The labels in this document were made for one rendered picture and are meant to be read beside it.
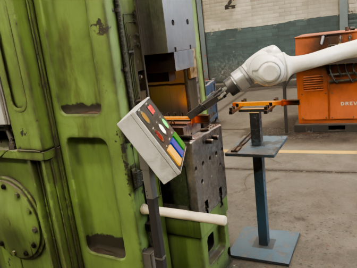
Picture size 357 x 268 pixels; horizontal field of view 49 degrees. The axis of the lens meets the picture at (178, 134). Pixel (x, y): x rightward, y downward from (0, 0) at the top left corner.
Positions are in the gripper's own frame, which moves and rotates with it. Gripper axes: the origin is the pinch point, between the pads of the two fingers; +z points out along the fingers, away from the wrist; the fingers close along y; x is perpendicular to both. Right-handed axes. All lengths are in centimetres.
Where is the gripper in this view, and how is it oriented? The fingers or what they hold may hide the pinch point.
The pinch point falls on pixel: (195, 112)
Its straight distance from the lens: 161.9
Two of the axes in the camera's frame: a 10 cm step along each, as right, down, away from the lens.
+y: 0.8, -2.5, 9.6
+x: -6.0, -7.9, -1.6
